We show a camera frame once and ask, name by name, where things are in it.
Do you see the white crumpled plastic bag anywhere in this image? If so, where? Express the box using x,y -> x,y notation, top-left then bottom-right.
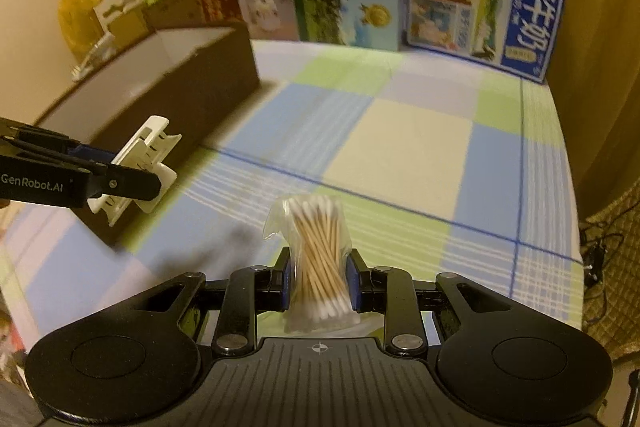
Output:
72,31 -> 117,82

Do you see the checkered bed sheet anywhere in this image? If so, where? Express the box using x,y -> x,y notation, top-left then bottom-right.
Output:
1,41 -> 584,347

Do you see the yellow plastic bag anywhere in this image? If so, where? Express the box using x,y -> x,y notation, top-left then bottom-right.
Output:
58,0 -> 104,63

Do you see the bag of cotton swabs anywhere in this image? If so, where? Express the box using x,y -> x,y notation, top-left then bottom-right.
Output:
264,194 -> 360,334

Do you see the white cutout cardboard box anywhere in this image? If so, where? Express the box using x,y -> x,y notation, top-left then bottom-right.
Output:
93,0 -> 144,31

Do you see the white plastic clip holder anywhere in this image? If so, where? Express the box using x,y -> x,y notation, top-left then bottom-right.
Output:
87,115 -> 182,227

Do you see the brown cardboard carton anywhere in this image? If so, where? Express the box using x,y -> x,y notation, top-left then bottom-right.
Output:
107,0 -> 205,51

